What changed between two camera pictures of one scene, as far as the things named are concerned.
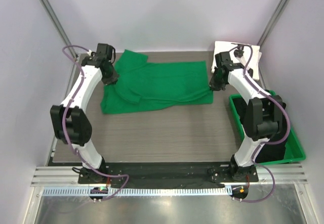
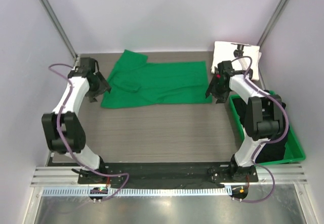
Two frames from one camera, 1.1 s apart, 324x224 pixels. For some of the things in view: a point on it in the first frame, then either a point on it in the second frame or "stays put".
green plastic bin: (294, 151) stays put
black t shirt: (267, 152) stays put
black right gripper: (213, 85) -> (222, 97)
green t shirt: (147, 86) stays put
